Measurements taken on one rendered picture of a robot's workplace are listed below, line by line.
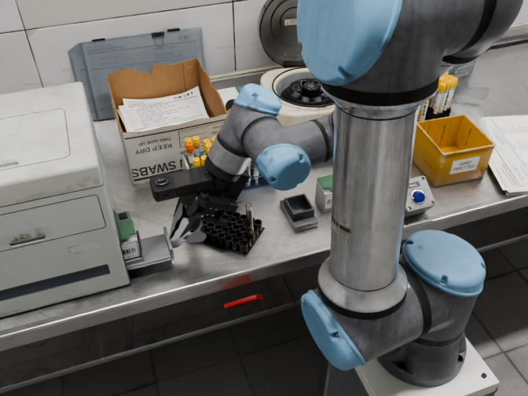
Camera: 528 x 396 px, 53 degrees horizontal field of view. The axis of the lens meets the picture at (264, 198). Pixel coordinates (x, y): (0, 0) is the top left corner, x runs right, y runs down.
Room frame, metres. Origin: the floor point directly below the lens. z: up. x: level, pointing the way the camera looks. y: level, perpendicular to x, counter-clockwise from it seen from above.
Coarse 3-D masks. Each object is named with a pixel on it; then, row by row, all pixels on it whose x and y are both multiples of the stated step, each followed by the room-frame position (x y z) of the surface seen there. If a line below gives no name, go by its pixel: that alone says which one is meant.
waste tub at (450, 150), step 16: (416, 128) 1.05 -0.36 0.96; (432, 128) 1.07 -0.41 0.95; (448, 128) 1.08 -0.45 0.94; (464, 128) 1.07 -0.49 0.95; (416, 144) 1.03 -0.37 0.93; (432, 144) 0.98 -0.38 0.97; (448, 144) 1.08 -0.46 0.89; (464, 144) 1.06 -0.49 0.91; (480, 144) 1.01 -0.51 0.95; (416, 160) 1.02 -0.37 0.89; (432, 160) 0.96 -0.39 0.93; (448, 160) 0.94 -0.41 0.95; (464, 160) 0.95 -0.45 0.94; (480, 160) 0.96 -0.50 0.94; (432, 176) 0.95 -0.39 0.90; (448, 176) 0.94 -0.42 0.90; (464, 176) 0.95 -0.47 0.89; (480, 176) 0.96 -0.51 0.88
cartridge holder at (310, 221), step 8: (280, 200) 0.87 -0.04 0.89; (288, 200) 0.86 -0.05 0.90; (296, 200) 0.86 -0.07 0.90; (304, 200) 0.86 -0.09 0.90; (288, 208) 0.83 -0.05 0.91; (296, 208) 0.85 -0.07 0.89; (304, 208) 0.85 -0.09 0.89; (312, 208) 0.82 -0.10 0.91; (288, 216) 0.82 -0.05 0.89; (296, 216) 0.81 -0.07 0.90; (304, 216) 0.81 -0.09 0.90; (312, 216) 0.82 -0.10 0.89; (296, 224) 0.80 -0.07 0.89; (304, 224) 0.80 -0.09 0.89; (312, 224) 0.80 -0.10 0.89
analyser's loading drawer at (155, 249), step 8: (136, 232) 0.72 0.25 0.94; (144, 240) 0.73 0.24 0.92; (152, 240) 0.73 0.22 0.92; (160, 240) 0.73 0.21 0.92; (168, 240) 0.71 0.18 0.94; (144, 248) 0.71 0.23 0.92; (152, 248) 0.71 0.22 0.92; (160, 248) 0.71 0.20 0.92; (168, 248) 0.70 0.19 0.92; (144, 256) 0.68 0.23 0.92; (152, 256) 0.68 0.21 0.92; (160, 256) 0.68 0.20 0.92; (168, 256) 0.68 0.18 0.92; (128, 264) 0.66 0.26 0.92; (136, 264) 0.66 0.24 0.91; (144, 264) 0.67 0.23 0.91
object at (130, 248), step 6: (126, 240) 0.67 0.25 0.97; (132, 240) 0.67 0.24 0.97; (126, 246) 0.67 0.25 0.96; (132, 246) 0.67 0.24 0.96; (138, 246) 0.68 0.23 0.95; (126, 252) 0.67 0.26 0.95; (132, 252) 0.67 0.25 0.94; (138, 252) 0.67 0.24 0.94; (126, 258) 0.67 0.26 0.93; (132, 258) 0.67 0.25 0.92
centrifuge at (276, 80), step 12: (276, 72) 1.27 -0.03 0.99; (288, 72) 1.26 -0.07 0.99; (300, 72) 1.28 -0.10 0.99; (264, 84) 1.21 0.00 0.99; (276, 84) 1.21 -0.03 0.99; (288, 84) 1.26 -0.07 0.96; (288, 108) 1.09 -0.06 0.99; (300, 108) 1.09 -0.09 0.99; (312, 108) 1.09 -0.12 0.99; (324, 108) 1.09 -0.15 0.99; (288, 120) 1.07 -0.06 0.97; (300, 120) 1.07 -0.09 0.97
